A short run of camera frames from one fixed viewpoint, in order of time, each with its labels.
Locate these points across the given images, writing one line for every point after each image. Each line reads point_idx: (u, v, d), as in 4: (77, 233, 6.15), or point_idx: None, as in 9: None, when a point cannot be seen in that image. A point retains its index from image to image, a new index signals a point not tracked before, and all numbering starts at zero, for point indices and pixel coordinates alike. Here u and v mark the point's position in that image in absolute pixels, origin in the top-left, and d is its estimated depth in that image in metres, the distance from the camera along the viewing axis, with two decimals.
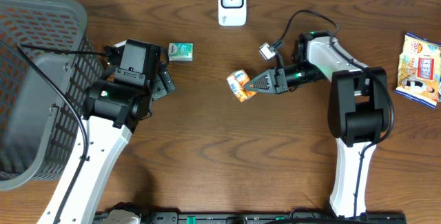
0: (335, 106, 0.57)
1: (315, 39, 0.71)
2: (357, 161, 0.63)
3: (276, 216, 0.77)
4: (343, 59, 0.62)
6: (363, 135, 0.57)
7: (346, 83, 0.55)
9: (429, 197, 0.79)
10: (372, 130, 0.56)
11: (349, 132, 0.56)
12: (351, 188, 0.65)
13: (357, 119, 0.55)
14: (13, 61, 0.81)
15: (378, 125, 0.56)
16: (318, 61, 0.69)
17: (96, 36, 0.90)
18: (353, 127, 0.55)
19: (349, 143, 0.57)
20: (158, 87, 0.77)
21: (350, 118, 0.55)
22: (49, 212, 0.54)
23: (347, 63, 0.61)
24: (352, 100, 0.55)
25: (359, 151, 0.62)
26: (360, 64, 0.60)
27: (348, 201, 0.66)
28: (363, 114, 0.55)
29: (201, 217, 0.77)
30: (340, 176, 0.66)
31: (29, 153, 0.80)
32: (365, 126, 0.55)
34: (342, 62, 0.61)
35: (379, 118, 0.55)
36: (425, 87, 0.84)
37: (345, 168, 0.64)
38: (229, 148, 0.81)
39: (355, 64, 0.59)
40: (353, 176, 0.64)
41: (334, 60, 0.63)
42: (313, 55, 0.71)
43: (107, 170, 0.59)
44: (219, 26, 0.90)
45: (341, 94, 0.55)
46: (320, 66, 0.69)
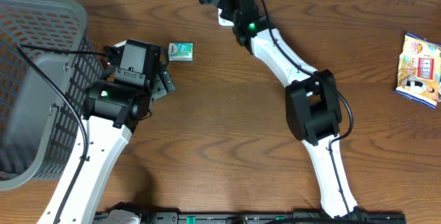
0: (294, 113, 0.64)
1: (258, 36, 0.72)
2: (329, 156, 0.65)
3: (276, 216, 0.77)
4: (291, 64, 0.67)
6: (323, 131, 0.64)
7: (298, 94, 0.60)
9: (429, 197, 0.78)
10: (329, 125, 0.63)
11: (310, 134, 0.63)
12: (334, 185, 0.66)
13: (313, 120, 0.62)
14: (13, 61, 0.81)
15: (333, 118, 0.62)
16: (267, 57, 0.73)
17: (96, 36, 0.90)
18: (312, 127, 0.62)
19: (315, 144, 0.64)
20: (158, 87, 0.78)
21: (307, 120, 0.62)
22: (49, 212, 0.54)
23: (296, 69, 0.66)
24: (306, 106, 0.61)
25: (326, 147, 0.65)
26: (308, 68, 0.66)
27: (336, 199, 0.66)
28: (318, 112, 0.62)
29: (201, 217, 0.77)
30: (321, 176, 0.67)
31: (29, 153, 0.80)
32: (322, 123, 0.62)
34: (291, 69, 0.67)
35: (331, 113, 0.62)
36: (425, 87, 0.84)
37: (320, 167, 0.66)
38: (229, 148, 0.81)
39: (304, 72, 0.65)
40: (330, 172, 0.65)
41: (284, 66, 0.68)
42: (257, 52, 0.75)
43: (107, 169, 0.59)
44: (219, 26, 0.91)
45: (296, 103, 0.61)
46: (270, 64, 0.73)
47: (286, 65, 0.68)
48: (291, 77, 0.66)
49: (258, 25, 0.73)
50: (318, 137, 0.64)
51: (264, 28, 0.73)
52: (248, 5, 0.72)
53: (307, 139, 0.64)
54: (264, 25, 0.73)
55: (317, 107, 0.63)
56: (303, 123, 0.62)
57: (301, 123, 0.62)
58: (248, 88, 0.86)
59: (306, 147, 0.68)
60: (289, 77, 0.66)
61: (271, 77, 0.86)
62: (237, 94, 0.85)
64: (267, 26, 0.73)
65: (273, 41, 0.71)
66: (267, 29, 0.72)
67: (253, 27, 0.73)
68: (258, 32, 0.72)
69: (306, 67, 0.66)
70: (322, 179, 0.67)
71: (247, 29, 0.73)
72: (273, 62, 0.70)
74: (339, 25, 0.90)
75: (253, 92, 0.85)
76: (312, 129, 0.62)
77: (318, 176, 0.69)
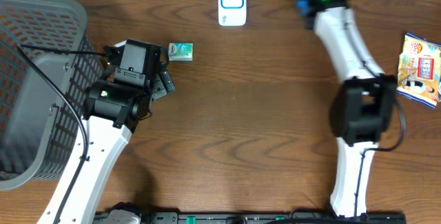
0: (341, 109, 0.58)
1: (329, 12, 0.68)
2: (358, 161, 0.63)
3: (276, 216, 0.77)
4: (356, 57, 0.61)
6: (364, 134, 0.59)
7: (356, 92, 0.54)
9: (429, 197, 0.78)
10: (373, 130, 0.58)
11: (351, 134, 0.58)
12: (351, 188, 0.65)
13: (360, 122, 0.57)
14: (13, 61, 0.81)
15: (379, 125, 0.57)
16: (330, 38, 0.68)
17: (96, 36, 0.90)
18: (355, 129, 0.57)
19: (350, 145, 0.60)
20: (158, 87, 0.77)
21: (353, 122, 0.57)
22: (49, 212, 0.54)
23: (360, 65, 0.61)
24: (359, 107, 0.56)
25: (360, 152, 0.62)
26: (374, 67, 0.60)
27: (349, 201, 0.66)
28: (366, 116, 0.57)
29: (201, 217, 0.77)
30: (342, 176, 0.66)
31: (29, 153, 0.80)
32: (366, 127, 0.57)
34: (355, 62, 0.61)
35: (380, 120, 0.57)
36: (425, 87, 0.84)
37: (347, 169, 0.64)
38: (229, 148, 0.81)
39: (368, 70, 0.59)
40: (353, 176, 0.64)
41: (347, 56, 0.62)
42: (323, 31, 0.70)
43: (107, 169, 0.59)
44: (219, 26, 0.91)
45: (350, 101, 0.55)
46: (331, 49, 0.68)
47: (351, 56, 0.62)
48: (351, 72, 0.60)
49: (332, 0, 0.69)
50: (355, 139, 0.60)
51: (337, 6, 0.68)
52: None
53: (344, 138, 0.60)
54: (339, 3, 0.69)
55: (367, 109, 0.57)
56: (347, 123, 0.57)
57: (346, 122, 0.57)
58: (248, 88, 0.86)
59: (340, 144, 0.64)
60: (351, 69, 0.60)
61: (271, 77, 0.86)
62: (237, 94, 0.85)
64: (340, 4, 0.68)
65: (342, 25, 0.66)
66: (340, 7, 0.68)
67: (324, 0, 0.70)
68: (328, 8, 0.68)
69: (371, 66, 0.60)
70: (342, 180, 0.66)
71: (318, 1, 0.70)
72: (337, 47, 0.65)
74: None
75: (253, 92, 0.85)
76: (355, 131, 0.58)
77: (339, 175, 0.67)
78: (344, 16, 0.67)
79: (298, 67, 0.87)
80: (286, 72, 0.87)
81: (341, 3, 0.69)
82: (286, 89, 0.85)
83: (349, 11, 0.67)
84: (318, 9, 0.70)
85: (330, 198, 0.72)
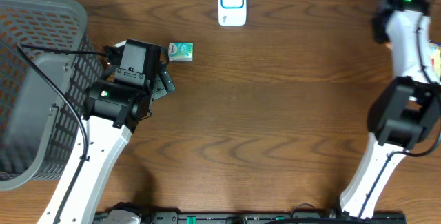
0: (382, 105, 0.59)
1: (404, 12, 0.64)
2: (382, 163, 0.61)
3: (276, 216, 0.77)
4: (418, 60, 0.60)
6: (397, 138, 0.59)
7: (404, 90, 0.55)
9: (429, 197, 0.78)
10: (408, 137, 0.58)
11: (384, 131, 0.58)
12: (365, 188, 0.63)
13: (397, 122, 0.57)
14: (13, 61, 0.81)
15: (415, 134, 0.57)
16: (395, 37, 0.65)
17: (96, 36, 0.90)
18: (390, 128, 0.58)
19: (380, 143, 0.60)
20: (158, 87, 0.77)
21: (391, 118, 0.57)
22: (49, 212, 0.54)
23: (419, 68, 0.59)
24: (402, 106, 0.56)
25: (386, 154, 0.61)
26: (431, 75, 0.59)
27: (358, 200, 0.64)
28: (407, 119, 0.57)
29: (201, 217, 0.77)
30: (360, 173, 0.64)
31: (29, 153, 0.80)
32: (402, 131, 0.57)
34: (414, 64, 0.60)
35: (419, 128, 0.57)
36: None
37: (368, 166, 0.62)
38: (229, 148, 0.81)
39: (425, 76, 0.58)
40: (372, 176, 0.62)
41: (408, 56, 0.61)
42: (393, 29, 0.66)
43: (107, 169, 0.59)
44: (219, 26, 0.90)
45: (395, 97, 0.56)
46: (394, 47, 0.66)
47: (413, 58, 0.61)
48: (407, 72, 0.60)
49: (413, 3, 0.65)
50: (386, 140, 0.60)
51: (415, 9, 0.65)
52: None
53: (376, 135, 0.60)
54: (419, 8, 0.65)
55: (409, 114, 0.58)
56: (385, 118, 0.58)
57: (384, 116, 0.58)
58: (248, 88, 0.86)
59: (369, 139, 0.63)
60: (407, 69, 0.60)
61: (270, 77, 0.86)
62: (237, 94, 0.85)
64: (420, 9, 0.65)
65: (415, 27, 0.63)
66: (419, 13, 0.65)
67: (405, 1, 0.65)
68: (406, 9, 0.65)
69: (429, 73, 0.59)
70: (359, 176, 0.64)
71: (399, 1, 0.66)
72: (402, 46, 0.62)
74: (340, 25, 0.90)
75: (253, 92, 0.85)
76: (389, 129, 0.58)
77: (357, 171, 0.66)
78: (420, 21, 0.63)
79: (298, 67, 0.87)
80: (286, 72, 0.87)
81: (418, 9, 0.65)
82: (286, 89, 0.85)
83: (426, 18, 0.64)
84: (394, 7, 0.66)
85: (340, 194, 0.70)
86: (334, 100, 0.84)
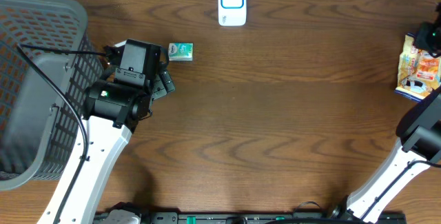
0: (417, 112, 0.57)
1: None
2: (402, 169, 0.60)
3: (276, 216, 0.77)
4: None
6: (424, 148, 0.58)
7: None
9: (430, 197, 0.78)
10: (435, 149, 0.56)
11: (412, 138, 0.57)
12: (375, 191, 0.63)
13: (430, 132, 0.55)
14: (13, 61, 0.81)
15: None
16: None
17: (96, 36, 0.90)
18: (419, 136, 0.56)
19: (405, 148, 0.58)
20: (158, 87, 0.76)
21: (421, 127, 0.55)
22: (49, 212, 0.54)
23: None
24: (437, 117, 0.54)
25: (408, 160, 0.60)
26: None
27: (366, 201, 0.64)
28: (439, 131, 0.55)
29: (201, 217, 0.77)
30: (376, 176, 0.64)
31: (29, 153, 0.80)
32: (431, 142, 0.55)
34: None
35: None
36: (426, 87, 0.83)
37: (385, 170, 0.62)
38: (229, 148, 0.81)
39: None
40: (386, 180, 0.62)
41: None
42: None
43: (107, 170, 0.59)
44: (219, 26, 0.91)
45: (432, 106, 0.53)
46: None
47: None
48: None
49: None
50: (412, 147, 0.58)
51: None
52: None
53: (402, 138, 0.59)
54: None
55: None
56: (415, 125, 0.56)
57: (415, 123, 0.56)
58: (248, 87, 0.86)
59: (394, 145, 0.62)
60: None
61: (270, 78, 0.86)
62: (237, 94, 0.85)
64: None
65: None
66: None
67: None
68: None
69: None
70: (373, 178, 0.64)
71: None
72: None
74: (340, 25, 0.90)
75: (253, 92, 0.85)
76: (417, 138, 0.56)
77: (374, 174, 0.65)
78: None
79: (298, 67, 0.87)
80: (286, 72, 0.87)
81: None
82: (286, 89, 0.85)
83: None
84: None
85: (350, 195, 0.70)
86: (334, 100, 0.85)
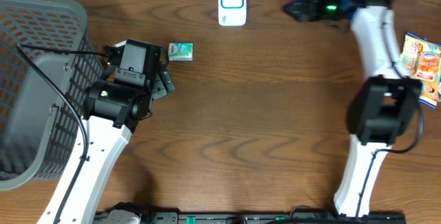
0: (359, 106, 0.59)
1: (368, 11, 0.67)
2: (369, 161, 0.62)
3: (276, 216, 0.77)
4: (388, 57, 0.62)
6: (378, 135, 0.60)
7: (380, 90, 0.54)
9: (429, 197, 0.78)
10: (388, 131, 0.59)
11: (365, 131, 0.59)
12: (357, 188, 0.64)
13: (377, 120, 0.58)
14: (13, 61, 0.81)
15: (395, 128, 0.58)
16: (363, 35, 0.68)
17: (96, 36, 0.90)
18: (371, 127, 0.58)
19: (364, 143, 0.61)
20: (158, 87, 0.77)
21: (368, 120, 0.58)
22: (49, 212, 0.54)
23: (389, 65, 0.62)
24: (378, 105, 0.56)
25: (371, 152, 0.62)
26: (402, 69, 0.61)
27: (352, 200, 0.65)
28: (384, 115, 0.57)
29: (201, 217, 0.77)
30: (351, 173, 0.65)
31: (29, 153, 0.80)
32: (383, 127, 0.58)
34: (384, 60, 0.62)
35: (397, 123, 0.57)
36: (425, 87, 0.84)
37: (355, 167, 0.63)
38: (229, 148, 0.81)
39: (396, 71, 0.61)
40: (361, 175, 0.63)
41: (377, 55, 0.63)
42: (357, 25, 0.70)
43: (107, 170, 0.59)
44: (219, 26, 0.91)
45: (371, 98, 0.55)
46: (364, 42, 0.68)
47: (382, 54, 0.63)
48: (379, 69, 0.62)
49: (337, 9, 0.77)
50: (370, 139, 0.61)
51: (378, 4, 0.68)
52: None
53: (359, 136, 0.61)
54: (380, 3, 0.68)
55: (386, 111, 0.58)
56: (364, 119, 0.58)
57: (363, 118, 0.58)
58: (248, 88, 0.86)
59: (352, 141, 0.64)
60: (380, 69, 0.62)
61: (270, 77, 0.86)
62: (237, 94, 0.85)
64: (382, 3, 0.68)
65: (381, 23, 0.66)
66: (382, 7, 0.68)
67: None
68: (370, 5, 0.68)
69: (400, 68, 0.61)
70: (349, 176, 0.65)
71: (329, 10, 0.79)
72: (369, 43, 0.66)
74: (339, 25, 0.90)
75: (253, 92, 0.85)
76: (370, 129, 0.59)
77: (346, 172, 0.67)
78: (383, 15, 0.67)
79: (298, 67, 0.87)
80: (286, 72, 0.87)
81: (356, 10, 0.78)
82: (286, 89, 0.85)
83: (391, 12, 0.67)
84: (357, 5, 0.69)
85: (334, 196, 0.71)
86: (334, 100, 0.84)
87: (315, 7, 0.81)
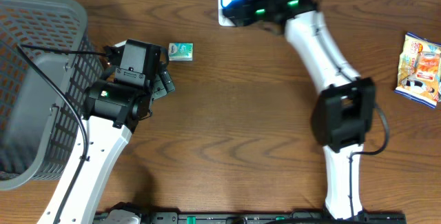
0: (323, 119, 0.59)
1: (300, 20, 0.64)
2: (348, 165, 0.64)
3: (276, 216, 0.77)
4: (331, 64, 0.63)
6: (349, 138, 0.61)
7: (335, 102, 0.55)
9: (429, 196, 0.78)
10: (356, 133, 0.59)
11: (335, 141, 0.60)
12: (345, 191, 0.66)
13: (344, 129, 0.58)
14: (13, 61, 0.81)
15: (361, 128, 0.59)
16: (303, 46, 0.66)
17: (96, 36, 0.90)
18: (339, 136, 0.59)
19: (338, 151, 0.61)
20: (158, 87, 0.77)
21: (335, 128, 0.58)
22: (49, 212, 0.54)
23: (336, 71, 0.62)
24: (340, 115, 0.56)
25: (347, 156, 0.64)
26: (350, 72, 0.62)
27: (344, 203, 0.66)
28: (349, 120, 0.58)
29: (200, 217, 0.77)
30: (335, 179, 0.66)
31: (29, 153, 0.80)
32: (351, 131, 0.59)
34: (331, 69, 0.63)
35: (362, 122, 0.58)
36: (425, 87, 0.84)
37: (336, 174, 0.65)
38: (229, 148, 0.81)
39: (344, 76, 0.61)
40: (344, 179, 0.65)
41: (322, 65, 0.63)
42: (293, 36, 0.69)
43: (107, 170, 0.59)
44: (219, 26, 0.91)
45: (331, 112, 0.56)
46: (306, 54, 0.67)
47: (326, 64, 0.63)
48: (329, 80, 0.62)
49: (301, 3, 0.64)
50: (342, 145, 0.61)
51: (306, 10, 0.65)
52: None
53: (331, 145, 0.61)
54: (307, 6, 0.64)
55: (349, 113, 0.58)
56: (331, 131, 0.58)
57: (329, 127, 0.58)
58: (248, 88, 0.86)
59: (326, 152, 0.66)
60: (328, 80, 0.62)
61: (270, 77, 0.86)
62: (237, 94, 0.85)
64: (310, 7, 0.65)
65: (315, 30, 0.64)
66: (311, 12, 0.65)
67: (294, 5, 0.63)
68: (298, 14, 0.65)
69: (347, 71, 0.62)
70: (335, 182, 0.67)
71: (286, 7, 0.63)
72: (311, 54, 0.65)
74: (339, 25, 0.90)
75: (253, 92, 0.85)
76: (339, 137, 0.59)
77: (331, 180, 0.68)
78: (315, 20, 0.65)
79: (298, 67, 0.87)
80: (286, 72, 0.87)
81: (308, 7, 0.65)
82: (286, 89, 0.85)
83: (320, 14, 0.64)
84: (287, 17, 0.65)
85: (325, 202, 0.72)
86: None
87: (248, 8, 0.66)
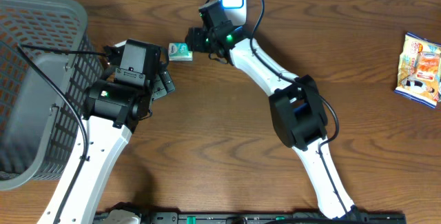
0: (280, 122, 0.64)
1: (237, 47, 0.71)
2: (320, 159, 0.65)
3: (276, 216, 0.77)
4: (272, 74, 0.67)
6: (311, 135, 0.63)
7: (283, 102, 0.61)
9: (429, 197, 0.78)
10: (315, 128, 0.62)
11: (298, 140, 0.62)
12: (328, 187, 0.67)
13: (301, 125, 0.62)
14: (13, 61, 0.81)
15: (319, 122, 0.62)
16: (248, 69, 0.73)
17: (96, 36, 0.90)
18: (300, 134, 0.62)
19: (305, 148, 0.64)
20: (158, 87, 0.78)
21: (293, 127, 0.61)
22: (49, 212, 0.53)
23: (278, 77, 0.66)
24: (292, 113, 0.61)
25: (315, 151, 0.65)
26: (289, 76, 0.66)
27: (333, 200, 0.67)
28: (303, 117, 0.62)
29: (201, 217, 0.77)
30: (315, 180, 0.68)
31: (29, 153, 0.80)
32: (309, 127, 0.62)
34: (273, 78, 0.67)
35: (318, 116, 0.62)
36: (425, 87, 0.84)
37: (312, 169, 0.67)
38: (229, 148, 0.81)
39: (286, 80, 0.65)
40: (320, 174, 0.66)
41: (264, 76, 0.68)
42: (236, 60, 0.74)
43: (107, 170, 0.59)
44: None
45: (282, 112, 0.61)
46: (251, 73, 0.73)
47: (267, 74, 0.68)
48: (272, 87, 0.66)
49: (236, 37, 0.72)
50: (306, 142, 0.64)
51: (242, 39, 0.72)
52: (221, 20, 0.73)
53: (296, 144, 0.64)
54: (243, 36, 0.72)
55: (302, 110, 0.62)
56: (290, 130, 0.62)
57: (287, 127, 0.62)
58: (248, 88, 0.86)
59: (298, 154, 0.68)
60: (271, 86, 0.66)
61: None
62: (237, 94, 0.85)
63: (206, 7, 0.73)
64: (245, 36, 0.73)
65: (251, 52, 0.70)
66: (246, 39, 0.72)
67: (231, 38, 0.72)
68: (235, 44, 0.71)
69: (286, 75, 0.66)
70: (318, 184, 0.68)
71: (224, 41, 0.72)
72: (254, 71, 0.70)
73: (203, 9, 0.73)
74: (339, 24, 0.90)
75: (252, 92, 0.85)
76: (300, 135, 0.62)
77: (313, 181, 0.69)
78: (250, 44, 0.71)
79: (298, 67, 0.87)
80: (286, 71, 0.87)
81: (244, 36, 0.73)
82: None
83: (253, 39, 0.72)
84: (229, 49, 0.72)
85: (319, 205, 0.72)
86: (334, 100, 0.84)
87: (201, 37, 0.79)
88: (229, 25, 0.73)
